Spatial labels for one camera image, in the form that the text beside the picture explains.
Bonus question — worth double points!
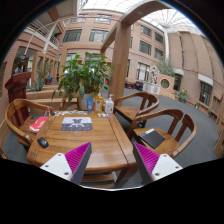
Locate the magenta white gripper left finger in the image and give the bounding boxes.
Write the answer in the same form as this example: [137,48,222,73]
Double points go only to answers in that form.
[41,142,92,185]

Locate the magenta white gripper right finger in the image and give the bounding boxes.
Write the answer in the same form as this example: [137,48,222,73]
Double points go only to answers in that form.
[133,143,182,185]

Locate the black computer mouse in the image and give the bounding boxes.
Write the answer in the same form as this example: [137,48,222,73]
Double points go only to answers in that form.
[37,137,49,148]

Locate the black notebook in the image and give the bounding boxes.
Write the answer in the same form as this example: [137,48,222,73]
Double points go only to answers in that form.
[139,129,165,148]

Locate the wooden table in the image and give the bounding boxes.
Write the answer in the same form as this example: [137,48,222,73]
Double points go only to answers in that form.
[27,113,137,187]

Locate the near right wooden armchair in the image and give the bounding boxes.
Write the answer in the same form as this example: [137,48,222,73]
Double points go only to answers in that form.
[127,109,197,158]

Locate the wooden armchair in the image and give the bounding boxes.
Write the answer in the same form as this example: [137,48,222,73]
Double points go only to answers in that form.
[114,92,160,123]
[127,109,197,158]
[5,99,53,148]

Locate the red white bag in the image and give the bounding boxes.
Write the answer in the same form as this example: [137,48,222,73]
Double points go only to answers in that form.
[30,116,48,133]

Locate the far right wooden armchair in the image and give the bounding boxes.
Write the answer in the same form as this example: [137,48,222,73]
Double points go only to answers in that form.
[114,92,160,123]

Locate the left wooden armchair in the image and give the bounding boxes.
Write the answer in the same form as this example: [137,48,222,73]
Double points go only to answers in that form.
[5,99,53,148]

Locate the blue tube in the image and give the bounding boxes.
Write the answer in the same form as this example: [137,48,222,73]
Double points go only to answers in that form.
[87,97,93,113]

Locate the yellow liquid bottle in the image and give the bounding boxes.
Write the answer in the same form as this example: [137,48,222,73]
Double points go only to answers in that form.
[95,92,103,113]

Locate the white pump bottle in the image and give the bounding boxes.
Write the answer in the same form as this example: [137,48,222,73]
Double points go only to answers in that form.
[105,94,114,114]

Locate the yellow flower plant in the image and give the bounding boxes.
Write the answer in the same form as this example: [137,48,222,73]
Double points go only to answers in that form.
[178,88,187,103]

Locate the large green potted plant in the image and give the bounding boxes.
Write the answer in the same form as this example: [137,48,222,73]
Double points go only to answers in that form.
[52,52,113,110]

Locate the dark red wooden podium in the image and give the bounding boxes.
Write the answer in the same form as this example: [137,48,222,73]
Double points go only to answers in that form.
[5,72,31,102]

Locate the wooden pillar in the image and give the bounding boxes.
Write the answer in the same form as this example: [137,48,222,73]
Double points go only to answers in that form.
[109,22,131,98]

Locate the white sculpture on pedestal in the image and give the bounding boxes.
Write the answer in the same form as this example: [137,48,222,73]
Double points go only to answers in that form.
[143,66,161,95]

